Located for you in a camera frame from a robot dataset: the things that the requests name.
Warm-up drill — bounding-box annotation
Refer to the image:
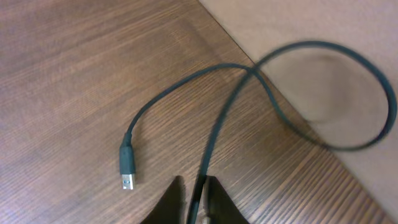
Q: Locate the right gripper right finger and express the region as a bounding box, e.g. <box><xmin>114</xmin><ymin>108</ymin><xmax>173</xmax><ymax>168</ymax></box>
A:
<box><xmin>206</xmin><ymin>176</ymin><xmax>249</xmax><ymax>224</ymax></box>

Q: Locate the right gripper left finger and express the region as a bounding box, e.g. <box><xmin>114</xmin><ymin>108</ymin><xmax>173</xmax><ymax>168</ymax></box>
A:
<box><xmin>141</xmin><ymin>175</ymin><xmax>185</xmax><ymax>224</ymax></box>

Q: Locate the thick black USB cable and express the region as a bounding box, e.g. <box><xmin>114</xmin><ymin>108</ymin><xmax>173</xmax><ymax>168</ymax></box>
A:
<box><xmin>119</xmin><ymin>40</ymin><xmax>398</xmax><ymax>224</ymax></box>

